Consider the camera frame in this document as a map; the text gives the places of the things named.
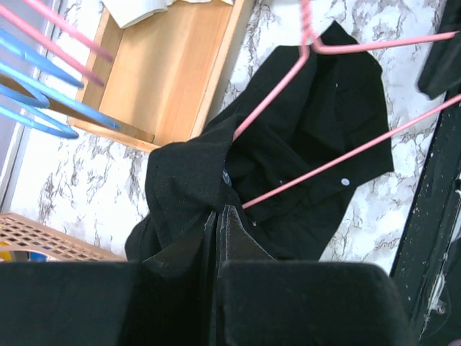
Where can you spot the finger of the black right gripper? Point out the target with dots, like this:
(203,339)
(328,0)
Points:
(441,70)

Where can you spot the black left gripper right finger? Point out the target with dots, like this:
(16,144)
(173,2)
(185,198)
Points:
(262,301)

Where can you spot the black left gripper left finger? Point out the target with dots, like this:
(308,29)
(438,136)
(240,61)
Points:
(164,300)

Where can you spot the black button shirt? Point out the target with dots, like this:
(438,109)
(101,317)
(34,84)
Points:
(332,106)

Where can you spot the blue hanger bundle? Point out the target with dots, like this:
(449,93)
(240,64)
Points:
(40,95)

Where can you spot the white hanging shirt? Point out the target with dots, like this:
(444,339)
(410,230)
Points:
(129,13)

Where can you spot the peach file organizer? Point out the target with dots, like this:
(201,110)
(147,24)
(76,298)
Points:
(22,234)

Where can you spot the wooden clothes rack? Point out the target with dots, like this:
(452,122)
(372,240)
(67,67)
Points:
(169,73)

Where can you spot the black mounting rail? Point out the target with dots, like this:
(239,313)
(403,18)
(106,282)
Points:
(430,224)

